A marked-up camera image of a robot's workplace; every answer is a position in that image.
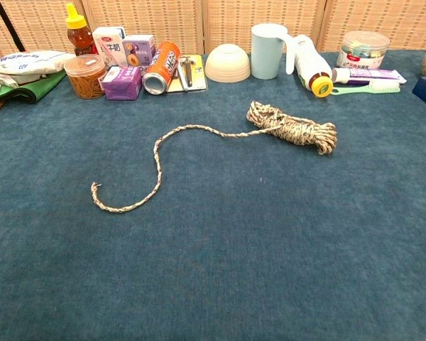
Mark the cream bowl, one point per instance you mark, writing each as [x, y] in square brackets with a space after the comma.
[227, 64]

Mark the razor in yellow blister pack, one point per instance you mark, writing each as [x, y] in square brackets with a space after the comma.
[196, 76]

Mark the green cloth bag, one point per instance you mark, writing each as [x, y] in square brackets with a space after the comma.
[28, 90]

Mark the clear jar of rubber bands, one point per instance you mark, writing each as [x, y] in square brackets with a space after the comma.
[85, 78]

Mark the white purple plum drink carton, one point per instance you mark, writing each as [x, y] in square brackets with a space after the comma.
[138, 49]

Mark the mint green brush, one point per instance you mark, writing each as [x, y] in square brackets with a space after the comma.
[376, 87]

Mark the white purple toothpaste tube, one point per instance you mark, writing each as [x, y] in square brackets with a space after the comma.
[369, 74]

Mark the small purple carton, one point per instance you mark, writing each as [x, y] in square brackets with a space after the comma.
[122, 85]

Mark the black tripod stand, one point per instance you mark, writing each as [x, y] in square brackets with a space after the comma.
[8, 25]

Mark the clear round tub of clips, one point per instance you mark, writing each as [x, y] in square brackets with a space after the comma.
[364, 49]

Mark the honey bottle with yellow cap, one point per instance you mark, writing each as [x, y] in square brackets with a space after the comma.
[79, 39]

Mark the bamboo folding screen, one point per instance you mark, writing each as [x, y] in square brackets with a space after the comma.
[227, 21]

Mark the orange drink can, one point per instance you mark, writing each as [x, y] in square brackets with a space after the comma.
[165, 60]

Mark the white milk carton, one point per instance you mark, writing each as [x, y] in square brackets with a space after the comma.
[108, 46]

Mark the white bottle with yellow cap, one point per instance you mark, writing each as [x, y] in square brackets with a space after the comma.
[310, 60]

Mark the blue table cloth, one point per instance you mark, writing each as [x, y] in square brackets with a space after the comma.
[213, 266]

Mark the white printed powder bag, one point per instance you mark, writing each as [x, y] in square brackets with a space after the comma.
[32, 61]

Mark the small white packets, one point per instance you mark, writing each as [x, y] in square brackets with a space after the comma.
[0, 80]

